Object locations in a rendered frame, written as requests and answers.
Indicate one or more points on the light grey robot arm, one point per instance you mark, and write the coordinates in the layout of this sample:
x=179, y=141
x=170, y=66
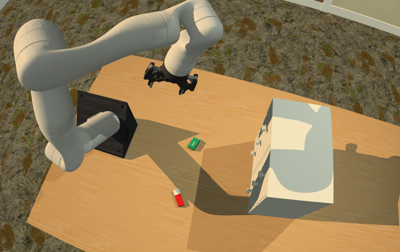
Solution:
x=45, y=65

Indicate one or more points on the white chest of drawers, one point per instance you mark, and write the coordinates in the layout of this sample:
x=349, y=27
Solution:
x=301, y=174

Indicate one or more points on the green nine-volt battery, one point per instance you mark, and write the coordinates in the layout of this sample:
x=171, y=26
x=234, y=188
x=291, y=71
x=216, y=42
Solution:
x=193, y=144

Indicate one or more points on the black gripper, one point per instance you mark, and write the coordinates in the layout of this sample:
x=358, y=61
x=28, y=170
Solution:
x=159, y=74

